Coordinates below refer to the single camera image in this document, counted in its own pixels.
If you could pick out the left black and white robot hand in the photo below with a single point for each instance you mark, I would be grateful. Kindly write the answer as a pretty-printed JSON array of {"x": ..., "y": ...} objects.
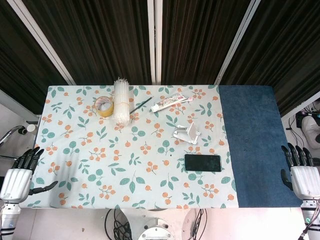
[{"x": 16, "y": 183}]

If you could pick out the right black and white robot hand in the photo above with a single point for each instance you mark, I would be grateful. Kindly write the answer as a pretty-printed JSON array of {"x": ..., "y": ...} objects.
[{"x": 305, "y": 181}]

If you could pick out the black smartphone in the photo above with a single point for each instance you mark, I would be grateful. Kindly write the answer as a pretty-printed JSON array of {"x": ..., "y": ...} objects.
[{"x": 202, "y": 163}]

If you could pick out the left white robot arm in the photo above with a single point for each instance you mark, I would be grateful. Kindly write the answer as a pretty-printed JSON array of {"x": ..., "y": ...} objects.
[{"x": 8, "y": 220}]

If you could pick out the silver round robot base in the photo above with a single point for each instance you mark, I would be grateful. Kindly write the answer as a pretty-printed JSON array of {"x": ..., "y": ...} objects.
[{"x": 155, "y": 231}]

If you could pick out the white folding phone stand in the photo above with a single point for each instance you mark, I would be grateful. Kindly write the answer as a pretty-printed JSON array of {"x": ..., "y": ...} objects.
[{"x": 186, "y": 136}]

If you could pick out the chrome chair leg with caster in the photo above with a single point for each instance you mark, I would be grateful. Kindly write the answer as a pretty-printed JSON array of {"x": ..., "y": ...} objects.
[{"x": 10, "y": 133}]

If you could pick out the white shoe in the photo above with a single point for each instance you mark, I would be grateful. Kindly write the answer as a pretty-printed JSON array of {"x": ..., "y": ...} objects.
[{"x": 310, "y": 130}]

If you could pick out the blue felt mat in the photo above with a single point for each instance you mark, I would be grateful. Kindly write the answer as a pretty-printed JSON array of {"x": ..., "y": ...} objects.
[{"x": 257, "y": 150}]

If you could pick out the black electronic device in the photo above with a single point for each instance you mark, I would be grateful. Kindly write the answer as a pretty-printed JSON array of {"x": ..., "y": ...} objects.
[{"x": 300, "y": 120}]

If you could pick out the floral orange green tablecloth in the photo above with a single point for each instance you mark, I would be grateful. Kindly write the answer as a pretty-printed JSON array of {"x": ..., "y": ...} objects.
[{"x": 125, "y": 162}]

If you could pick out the yellow packing tape roll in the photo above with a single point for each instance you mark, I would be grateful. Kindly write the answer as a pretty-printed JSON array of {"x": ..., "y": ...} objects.
[{"x": 106, "y": 112}]

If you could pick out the dark pleated curtain panel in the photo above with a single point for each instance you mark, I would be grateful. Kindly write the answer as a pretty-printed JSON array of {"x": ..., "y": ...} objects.
[
  {"x": 287, "y": 50},
  {"x": 200, "y": 37},
  {"x": 100, "y": 37},
  {"x": 20, "y": 62}
]

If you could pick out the clear plastic straw bundle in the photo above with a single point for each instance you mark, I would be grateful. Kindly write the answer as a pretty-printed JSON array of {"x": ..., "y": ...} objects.
[{"x": 121, "y": 105}]

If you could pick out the white toothpaste tube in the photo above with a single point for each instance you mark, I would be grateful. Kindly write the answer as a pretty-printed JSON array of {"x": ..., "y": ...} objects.
[{"x": 167, "y": 102}]

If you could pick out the white frame base bar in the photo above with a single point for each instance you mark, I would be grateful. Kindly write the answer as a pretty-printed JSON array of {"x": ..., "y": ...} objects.
[{"x": 302, "y": 105}]

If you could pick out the white frame post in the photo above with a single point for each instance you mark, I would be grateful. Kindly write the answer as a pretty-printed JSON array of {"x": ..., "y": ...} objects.
[
  {"x": 236, "y": 42},
  {"x": 42, "y": 42},
  {"x": 154, "y": 42}
]

